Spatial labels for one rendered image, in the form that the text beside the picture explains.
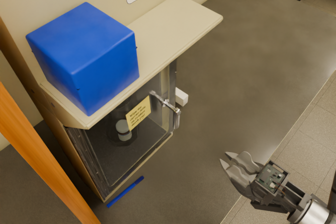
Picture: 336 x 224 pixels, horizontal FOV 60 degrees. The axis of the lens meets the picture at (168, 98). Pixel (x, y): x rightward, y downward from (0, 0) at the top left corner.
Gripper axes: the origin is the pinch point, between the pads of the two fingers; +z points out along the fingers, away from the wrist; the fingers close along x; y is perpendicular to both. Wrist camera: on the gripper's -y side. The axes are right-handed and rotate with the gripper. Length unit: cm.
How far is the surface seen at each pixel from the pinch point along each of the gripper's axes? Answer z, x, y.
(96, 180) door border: 21.7, 25.7, -1.4
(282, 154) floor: -9, -86, -114
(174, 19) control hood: 17.3, 1.6, 36.7
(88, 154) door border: 21.7, 24.7, 11.9
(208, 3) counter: 60, -76, -20
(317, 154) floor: -27, -102, -114
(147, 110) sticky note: 21.5, 6.4, 9.1
